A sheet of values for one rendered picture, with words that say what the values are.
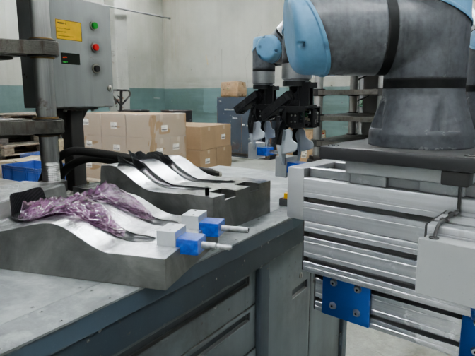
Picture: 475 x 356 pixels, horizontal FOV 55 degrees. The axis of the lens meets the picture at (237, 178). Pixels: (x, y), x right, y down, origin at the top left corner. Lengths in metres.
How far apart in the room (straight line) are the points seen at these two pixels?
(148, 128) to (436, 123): 4.46
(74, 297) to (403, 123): 0.56
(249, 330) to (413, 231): 0.66
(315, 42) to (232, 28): 8.62
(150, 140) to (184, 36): 5.31
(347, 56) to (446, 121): 0.17
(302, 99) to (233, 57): 8.06
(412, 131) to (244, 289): 0.67
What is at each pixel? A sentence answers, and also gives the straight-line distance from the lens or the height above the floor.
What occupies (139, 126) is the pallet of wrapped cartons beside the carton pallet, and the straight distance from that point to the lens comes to 5.09.
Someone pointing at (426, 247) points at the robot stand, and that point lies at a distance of 0.57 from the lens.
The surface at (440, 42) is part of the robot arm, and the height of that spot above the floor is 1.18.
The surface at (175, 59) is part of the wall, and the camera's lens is 10.20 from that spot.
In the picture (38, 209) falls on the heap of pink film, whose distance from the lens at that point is 0.97.
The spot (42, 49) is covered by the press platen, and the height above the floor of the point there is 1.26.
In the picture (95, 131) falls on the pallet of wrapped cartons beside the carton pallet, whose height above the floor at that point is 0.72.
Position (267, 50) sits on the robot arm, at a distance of 1.33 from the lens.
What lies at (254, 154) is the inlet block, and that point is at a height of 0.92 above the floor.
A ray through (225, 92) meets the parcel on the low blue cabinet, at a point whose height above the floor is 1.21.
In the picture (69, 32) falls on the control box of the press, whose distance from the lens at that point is 1.84.
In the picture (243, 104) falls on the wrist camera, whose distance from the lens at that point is 1.55.
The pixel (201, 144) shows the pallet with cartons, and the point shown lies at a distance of 5.77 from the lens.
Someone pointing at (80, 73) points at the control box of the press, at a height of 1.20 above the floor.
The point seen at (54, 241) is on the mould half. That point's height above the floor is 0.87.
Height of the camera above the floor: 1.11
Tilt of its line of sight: 10 degrees down
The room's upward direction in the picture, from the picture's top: straight up
